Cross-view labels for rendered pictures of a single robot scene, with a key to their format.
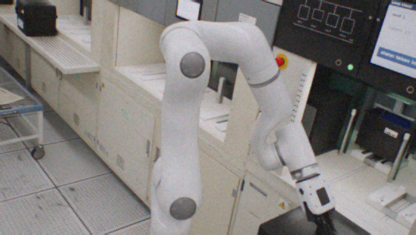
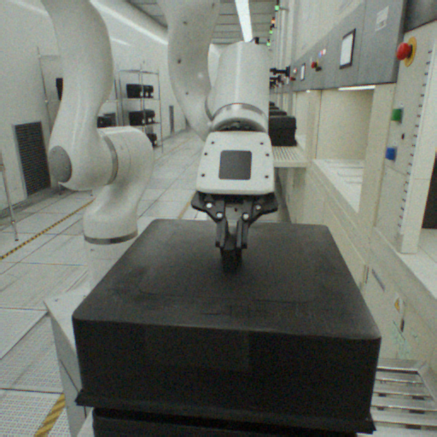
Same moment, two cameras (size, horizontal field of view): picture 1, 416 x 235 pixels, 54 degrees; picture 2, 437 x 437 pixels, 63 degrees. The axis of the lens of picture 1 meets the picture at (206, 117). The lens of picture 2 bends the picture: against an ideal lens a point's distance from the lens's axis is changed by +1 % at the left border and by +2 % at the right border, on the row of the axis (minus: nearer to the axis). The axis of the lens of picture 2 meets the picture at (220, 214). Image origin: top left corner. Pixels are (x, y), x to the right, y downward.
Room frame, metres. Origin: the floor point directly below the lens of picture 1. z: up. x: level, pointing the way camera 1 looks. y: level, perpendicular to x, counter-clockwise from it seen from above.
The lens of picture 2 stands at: (0.65, -0.70, 1.25)
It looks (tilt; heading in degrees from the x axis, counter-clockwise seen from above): 19 degrees down; 50
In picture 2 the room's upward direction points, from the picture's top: straight up
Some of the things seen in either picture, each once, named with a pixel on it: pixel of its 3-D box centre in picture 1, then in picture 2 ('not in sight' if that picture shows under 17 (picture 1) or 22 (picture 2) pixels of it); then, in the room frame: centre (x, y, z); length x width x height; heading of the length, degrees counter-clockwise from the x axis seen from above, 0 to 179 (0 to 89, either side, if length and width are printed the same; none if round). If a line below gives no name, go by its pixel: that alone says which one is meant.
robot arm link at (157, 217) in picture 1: (172, 195); (117, 181); (0.99, 0.06, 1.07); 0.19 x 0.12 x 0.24; 17
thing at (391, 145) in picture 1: (391, 127); not in sight; (1.86, -0.90, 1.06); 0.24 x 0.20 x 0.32; 44
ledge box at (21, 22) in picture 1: (36, 16); (281, 130); (3.33, 1.55, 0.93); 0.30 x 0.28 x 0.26; 41
